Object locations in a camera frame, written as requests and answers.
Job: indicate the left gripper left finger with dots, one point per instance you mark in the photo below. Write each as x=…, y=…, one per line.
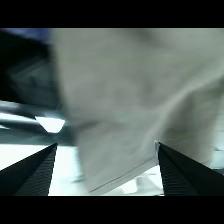
x=35, y=175

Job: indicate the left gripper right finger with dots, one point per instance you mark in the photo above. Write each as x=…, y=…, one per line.
x=185, y=176

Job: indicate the grey garment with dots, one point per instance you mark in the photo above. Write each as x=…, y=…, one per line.
x=133, y=93

